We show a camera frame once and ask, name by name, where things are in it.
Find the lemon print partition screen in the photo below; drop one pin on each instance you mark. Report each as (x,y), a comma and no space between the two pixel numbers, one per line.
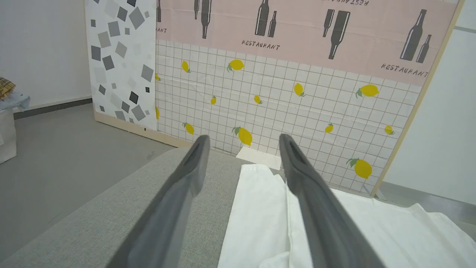
(297,111)

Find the grey fabric sofa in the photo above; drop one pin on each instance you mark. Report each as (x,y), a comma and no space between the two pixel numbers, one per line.
(93,230)

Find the white garment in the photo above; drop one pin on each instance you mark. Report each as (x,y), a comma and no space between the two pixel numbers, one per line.
(256,223)

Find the grey squares partition panel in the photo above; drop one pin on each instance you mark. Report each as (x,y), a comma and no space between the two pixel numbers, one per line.
(111,93)

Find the blue grey cloth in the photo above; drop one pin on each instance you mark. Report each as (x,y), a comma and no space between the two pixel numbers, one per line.
(16,101)

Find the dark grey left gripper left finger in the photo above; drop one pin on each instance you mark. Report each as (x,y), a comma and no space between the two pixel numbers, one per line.
(167,216)

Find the yellow plaid cloth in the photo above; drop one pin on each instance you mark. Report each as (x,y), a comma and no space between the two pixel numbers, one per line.
(5,87)

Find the white laundry bag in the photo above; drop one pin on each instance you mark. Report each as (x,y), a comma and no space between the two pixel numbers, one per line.
(6,137)

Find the white box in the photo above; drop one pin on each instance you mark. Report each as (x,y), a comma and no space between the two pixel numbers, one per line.
(260,158)

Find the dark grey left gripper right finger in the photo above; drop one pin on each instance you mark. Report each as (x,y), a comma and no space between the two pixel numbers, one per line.
(323,223)

